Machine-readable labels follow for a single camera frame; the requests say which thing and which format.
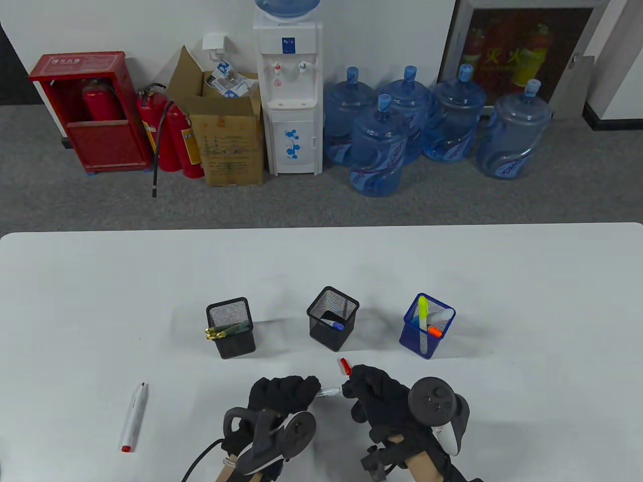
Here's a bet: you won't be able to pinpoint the black extinguisher hose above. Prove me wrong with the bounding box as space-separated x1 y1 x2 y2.
149 83 176 198

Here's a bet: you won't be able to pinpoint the blue mesh pen holder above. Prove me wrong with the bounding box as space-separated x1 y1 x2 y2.
399 293 457 360

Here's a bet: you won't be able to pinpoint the glass-door fire hose cabinet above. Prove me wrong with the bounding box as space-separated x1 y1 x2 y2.
436 0 612 120

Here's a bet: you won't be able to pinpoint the white marker red end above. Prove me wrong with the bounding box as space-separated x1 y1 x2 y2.
120 381 150 453

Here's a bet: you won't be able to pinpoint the grey tracking controller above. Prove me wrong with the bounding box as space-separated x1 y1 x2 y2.
408 378 471 456
223 408 317 475

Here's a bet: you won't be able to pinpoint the red fire extinguisher cabinet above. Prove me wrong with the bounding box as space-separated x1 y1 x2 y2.
28 50 154 175

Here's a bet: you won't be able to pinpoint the blue dispenser water bottle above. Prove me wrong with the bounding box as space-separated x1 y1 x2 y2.
254 0 322 22

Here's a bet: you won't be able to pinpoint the white blue packets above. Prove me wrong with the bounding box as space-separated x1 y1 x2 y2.
207 59 258 99

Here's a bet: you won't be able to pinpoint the person's left hand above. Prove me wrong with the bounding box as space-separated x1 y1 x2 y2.
223 375 323 482

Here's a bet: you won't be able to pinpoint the white wall box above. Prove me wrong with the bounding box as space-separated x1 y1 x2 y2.
202 33 228 57

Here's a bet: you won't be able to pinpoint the person's right hand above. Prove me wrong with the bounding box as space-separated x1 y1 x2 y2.
342 365 474 482

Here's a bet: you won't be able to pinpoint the blue water jug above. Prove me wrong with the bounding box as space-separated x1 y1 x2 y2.
378 65 434 164
476 79 554 179
421 64 488 164
349 93 410 197
323 66 376 166

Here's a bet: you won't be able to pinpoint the white water dispenser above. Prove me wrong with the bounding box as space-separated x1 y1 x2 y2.
252 9 324 176

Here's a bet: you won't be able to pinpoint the brown cardboard box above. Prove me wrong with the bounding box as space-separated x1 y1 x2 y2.
165 45 265 187

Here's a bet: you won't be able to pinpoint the red extinguisher yellow label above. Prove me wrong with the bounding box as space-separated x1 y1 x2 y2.
167 109 205 179

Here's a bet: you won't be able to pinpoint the black mesh pen holder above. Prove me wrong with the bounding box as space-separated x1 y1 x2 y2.
306 286 361 352
204 297 256 360

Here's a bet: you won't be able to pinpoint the grey metal panel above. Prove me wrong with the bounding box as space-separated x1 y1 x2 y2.
552 54 596 120

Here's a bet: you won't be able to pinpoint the person's right forearm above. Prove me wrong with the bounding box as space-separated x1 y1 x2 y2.
388 434 444 482

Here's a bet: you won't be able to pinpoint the black cable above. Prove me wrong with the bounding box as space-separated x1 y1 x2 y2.
181 438 225 482

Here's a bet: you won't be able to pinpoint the red fire extinguisher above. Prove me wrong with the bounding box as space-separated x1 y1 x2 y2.
82 79 125 122
137 86 182 172

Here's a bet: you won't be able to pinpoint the black door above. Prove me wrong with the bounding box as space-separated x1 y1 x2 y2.
0 23 32 107

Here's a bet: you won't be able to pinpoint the person's left forearm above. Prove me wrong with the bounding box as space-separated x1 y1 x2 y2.
216 458 243 482

